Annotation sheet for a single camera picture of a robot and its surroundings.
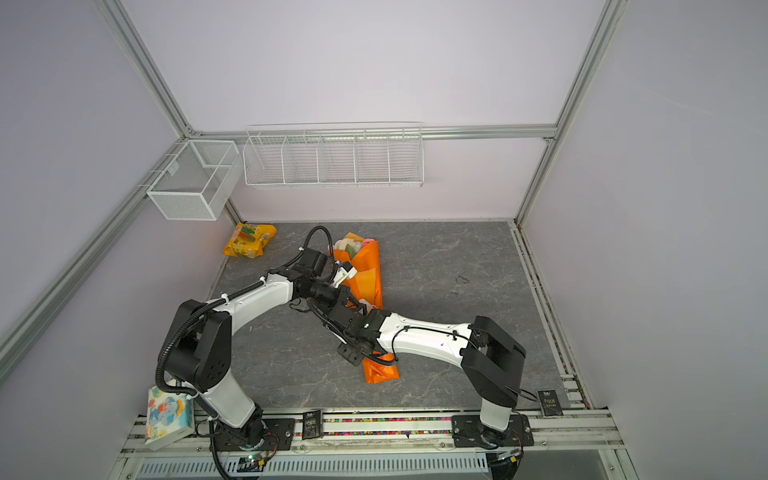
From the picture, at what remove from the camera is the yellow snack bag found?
1.09 m

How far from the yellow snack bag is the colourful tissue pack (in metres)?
0.48

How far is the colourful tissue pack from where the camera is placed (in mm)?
711
